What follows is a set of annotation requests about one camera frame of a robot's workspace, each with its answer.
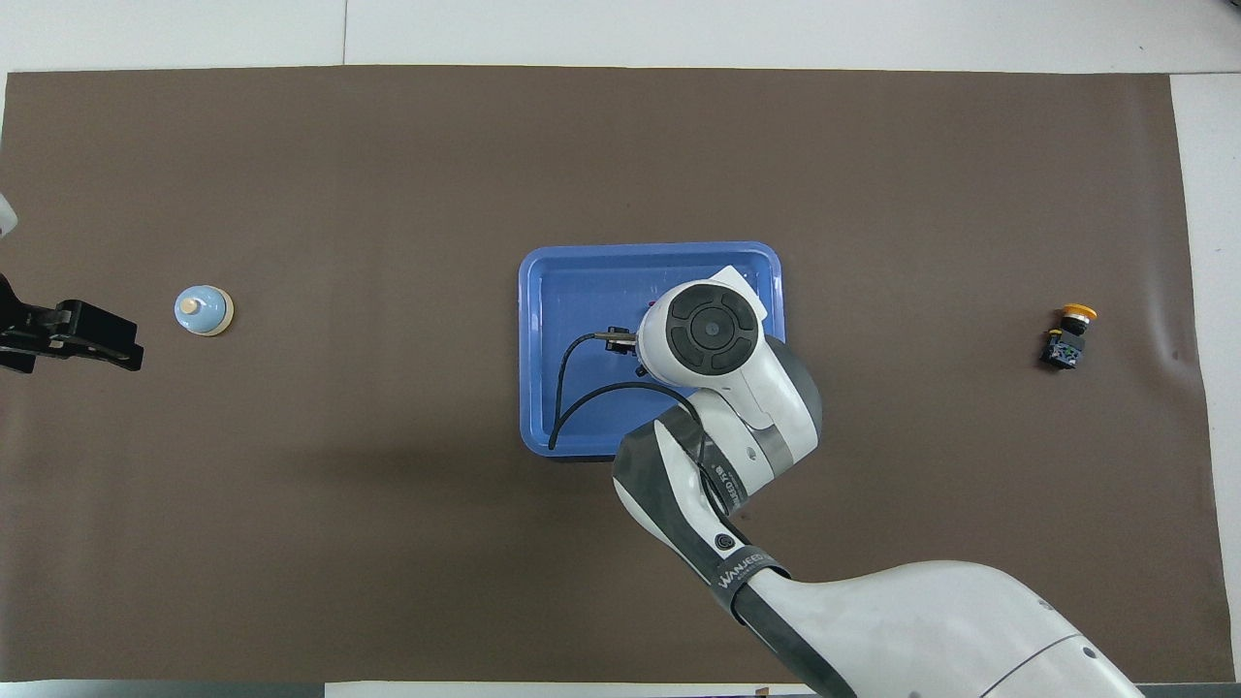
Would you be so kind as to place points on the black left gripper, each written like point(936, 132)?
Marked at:
point(24, 325)

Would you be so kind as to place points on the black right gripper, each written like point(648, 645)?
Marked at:
point(630, 347)

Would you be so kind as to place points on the yellow push button switch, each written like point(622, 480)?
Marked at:
point(1066, 344)

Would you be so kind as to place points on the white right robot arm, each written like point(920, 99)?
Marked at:
point(873, 630)

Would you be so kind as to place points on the blue plastic tray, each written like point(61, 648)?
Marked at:
point(582, 291)

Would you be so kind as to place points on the brown table mat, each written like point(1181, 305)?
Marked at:
point(388, 533)

